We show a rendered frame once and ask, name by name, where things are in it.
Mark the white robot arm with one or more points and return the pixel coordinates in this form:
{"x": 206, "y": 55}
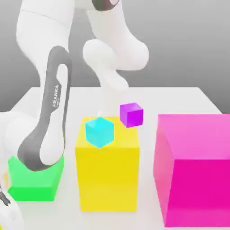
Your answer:
{"x": 53, "y": 36}

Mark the small purple cube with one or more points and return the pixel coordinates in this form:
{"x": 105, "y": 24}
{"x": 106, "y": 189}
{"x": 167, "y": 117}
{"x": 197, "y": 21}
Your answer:
{"x": 132, "y": 115}

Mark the large yellow box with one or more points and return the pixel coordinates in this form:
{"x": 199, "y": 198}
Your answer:
{"x": 107, "y": 176}

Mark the large green box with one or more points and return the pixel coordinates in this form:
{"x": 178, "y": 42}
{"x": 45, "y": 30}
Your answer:
{"x": 34, "y": 181}

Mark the small cyan cube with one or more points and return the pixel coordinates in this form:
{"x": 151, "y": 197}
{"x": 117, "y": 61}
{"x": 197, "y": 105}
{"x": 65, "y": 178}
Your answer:
{"x": 99, "y": 133}

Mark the large pink box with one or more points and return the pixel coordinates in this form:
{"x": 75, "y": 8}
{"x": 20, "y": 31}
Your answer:
{"x": 195, "y": 179}

